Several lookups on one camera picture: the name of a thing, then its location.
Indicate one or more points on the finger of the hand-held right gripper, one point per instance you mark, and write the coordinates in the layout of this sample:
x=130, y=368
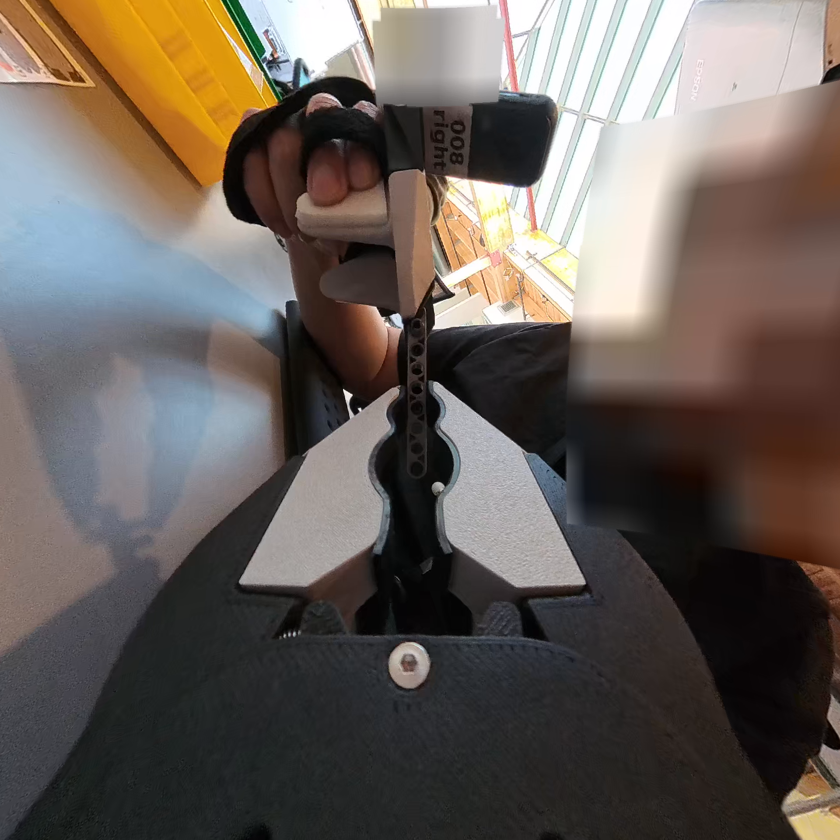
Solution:
x=410, y=243
x=361, y=282

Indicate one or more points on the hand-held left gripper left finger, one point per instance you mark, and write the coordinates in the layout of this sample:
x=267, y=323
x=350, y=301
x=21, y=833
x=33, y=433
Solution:
x=315, y=525

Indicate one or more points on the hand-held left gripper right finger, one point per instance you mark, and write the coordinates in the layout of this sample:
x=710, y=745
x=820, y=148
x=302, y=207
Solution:
x=505, y=525

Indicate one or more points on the person's right hand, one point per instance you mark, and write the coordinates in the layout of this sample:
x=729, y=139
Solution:
x=282, y=170

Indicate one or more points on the black perforated panel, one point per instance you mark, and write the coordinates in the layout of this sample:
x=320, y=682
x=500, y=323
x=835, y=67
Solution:
x=315, y=394

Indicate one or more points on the white projector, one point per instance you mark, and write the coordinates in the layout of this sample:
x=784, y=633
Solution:
x=741, y=59

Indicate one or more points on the yellow plastic bin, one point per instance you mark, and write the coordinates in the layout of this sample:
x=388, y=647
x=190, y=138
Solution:
x=164, y=79

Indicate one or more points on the printed paper sheet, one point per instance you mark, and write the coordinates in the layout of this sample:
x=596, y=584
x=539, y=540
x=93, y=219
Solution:
x=33, y=59

